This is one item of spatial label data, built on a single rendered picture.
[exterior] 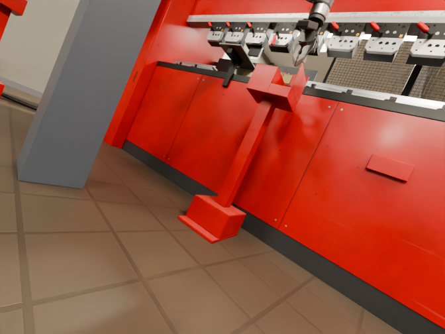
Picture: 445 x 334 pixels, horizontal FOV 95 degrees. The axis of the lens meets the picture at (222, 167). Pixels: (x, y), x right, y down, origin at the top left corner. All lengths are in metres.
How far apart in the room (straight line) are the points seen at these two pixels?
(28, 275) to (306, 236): 1.00
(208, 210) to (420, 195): 0.87
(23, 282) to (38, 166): 0.45
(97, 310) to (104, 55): 0.72
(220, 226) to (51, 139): 0.67
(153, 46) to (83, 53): 1.35
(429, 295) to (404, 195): 0.37
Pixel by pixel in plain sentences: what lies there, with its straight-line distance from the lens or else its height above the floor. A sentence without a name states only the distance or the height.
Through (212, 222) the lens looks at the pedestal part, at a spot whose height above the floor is 0.05.
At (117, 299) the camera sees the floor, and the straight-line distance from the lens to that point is 0.51.
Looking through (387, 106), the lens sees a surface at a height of 0.85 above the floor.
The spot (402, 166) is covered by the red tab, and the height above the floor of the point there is 0.61.
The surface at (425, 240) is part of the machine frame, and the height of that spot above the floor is 0.36.
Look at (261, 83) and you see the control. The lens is 0.99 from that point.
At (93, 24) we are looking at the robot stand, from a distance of 0.86.
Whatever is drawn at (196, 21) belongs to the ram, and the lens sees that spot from 2.29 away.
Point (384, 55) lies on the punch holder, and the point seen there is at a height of 1.17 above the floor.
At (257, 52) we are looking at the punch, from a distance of 1.74.
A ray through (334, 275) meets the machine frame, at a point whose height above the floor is 0.05.
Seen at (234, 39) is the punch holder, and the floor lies 1.19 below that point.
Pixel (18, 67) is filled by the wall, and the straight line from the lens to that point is 4.02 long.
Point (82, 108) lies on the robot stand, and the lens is 0.85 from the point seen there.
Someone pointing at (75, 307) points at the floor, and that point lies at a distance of 0.49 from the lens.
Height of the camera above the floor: 0.34
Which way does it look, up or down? 3 degrees down
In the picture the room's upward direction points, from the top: 24 degrees clockwise
